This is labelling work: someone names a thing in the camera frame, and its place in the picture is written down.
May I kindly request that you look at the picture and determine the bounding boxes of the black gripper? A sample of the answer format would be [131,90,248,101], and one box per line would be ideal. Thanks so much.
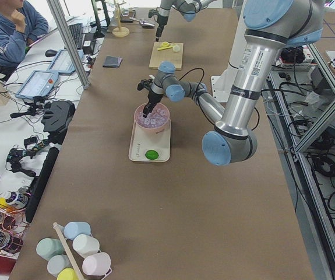
[156,14,168,42]
[143,89,164,118]

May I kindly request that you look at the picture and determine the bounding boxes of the clear ice cubes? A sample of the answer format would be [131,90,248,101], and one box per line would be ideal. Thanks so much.
[137,103,169,129]

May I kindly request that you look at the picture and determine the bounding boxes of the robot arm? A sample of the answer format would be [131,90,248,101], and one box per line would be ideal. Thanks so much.
[143,1,324,166]
[148,0,214,42]

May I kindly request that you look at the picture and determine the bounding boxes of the pink bowl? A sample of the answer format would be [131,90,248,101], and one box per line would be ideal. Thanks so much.
[134,101,172,135]

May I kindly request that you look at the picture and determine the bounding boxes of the yellow plastic knife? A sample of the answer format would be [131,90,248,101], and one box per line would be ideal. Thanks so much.
[157,45,173,51]

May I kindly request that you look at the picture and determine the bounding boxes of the metal scoop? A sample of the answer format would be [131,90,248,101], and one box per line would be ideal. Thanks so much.
[131,17,155,29]

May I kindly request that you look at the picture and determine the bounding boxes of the white steamed bun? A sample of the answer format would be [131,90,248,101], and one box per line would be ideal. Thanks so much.
[172,44,181,53]

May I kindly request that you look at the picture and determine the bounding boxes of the bamboo cutting board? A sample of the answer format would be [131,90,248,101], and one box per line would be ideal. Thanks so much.
[149,42,184,70]

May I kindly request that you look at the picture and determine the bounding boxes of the cream plastic tray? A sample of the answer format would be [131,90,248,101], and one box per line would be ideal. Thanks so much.
[128,120,171,162]

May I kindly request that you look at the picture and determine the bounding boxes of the wooden mug tree stand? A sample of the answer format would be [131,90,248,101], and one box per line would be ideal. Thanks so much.
[112,1,130,38]

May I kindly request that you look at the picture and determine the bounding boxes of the green lime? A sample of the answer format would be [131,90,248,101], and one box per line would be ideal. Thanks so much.
[144,149,160,160]

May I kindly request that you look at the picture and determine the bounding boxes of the grey folded cloth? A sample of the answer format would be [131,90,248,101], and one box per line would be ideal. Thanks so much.
[103,55,123,68]

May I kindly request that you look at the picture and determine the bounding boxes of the black keyboard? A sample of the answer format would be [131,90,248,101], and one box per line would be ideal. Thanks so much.
[68,23,83,50]

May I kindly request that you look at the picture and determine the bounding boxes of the far teach pendant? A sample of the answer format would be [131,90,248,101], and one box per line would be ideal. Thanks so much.
[47,50,75,75]

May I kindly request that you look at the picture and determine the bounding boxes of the teach pendant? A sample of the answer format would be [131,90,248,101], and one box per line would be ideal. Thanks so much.
[47,50,75,75]
[15,70,59,99]

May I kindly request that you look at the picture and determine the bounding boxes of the computer mouse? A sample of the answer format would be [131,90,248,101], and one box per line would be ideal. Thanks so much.
[45,49,57,57]

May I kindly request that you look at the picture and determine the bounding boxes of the near teach pendant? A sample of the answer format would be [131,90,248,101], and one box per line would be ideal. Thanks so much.
[15,70,59,99]

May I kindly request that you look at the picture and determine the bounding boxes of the blue plastic cup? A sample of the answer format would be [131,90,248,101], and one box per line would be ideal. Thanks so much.
[64,221,91,240]

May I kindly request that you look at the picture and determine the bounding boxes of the seated person blue jacket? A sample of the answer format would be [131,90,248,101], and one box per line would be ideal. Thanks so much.
[0,1,49,68]

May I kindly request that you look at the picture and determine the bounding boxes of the white plastic cup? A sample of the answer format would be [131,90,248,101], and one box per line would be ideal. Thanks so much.
[72,234,100,258]

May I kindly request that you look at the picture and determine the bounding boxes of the pink plastic cup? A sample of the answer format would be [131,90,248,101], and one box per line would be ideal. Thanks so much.
[82,252,112,276]

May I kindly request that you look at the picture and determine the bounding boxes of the green plastic cup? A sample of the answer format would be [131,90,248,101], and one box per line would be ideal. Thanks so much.
[36,238,64,261]

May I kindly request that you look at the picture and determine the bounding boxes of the grey plastic cup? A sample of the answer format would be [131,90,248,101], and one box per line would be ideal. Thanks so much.
[47,254,72,277]

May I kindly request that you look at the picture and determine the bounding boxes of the yellow plastic cup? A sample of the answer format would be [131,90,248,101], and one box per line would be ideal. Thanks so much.
[57,268,79,280]

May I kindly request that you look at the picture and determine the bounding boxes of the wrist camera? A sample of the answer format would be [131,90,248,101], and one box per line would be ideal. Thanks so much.
[148,9,158,18]
[137,78,154,91]

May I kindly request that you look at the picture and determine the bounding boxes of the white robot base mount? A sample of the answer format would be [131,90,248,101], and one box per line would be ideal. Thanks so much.
[211,0,247,103]

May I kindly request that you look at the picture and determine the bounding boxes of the aluminium frame post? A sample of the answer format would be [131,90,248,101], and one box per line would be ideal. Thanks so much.
[47,0,90,89]

